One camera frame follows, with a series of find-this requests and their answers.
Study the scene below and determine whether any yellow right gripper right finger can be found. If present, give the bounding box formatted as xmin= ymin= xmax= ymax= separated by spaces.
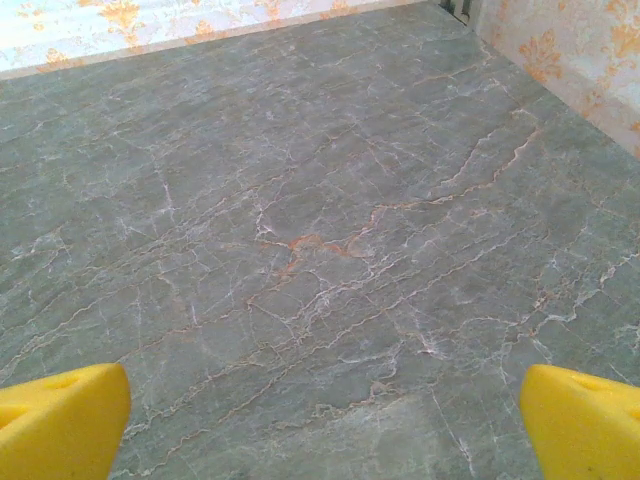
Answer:
xmin=519 ymin=363 xmax=640 ymax=480

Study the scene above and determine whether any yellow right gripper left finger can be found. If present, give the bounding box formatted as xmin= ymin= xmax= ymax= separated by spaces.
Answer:
xmin=0 ymin=362 xmax=133 ymax=480

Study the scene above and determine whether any aluminium frame post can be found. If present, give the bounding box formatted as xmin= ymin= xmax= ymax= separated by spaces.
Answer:
xmin=437 ymin=0 xmax=484 ymax=31

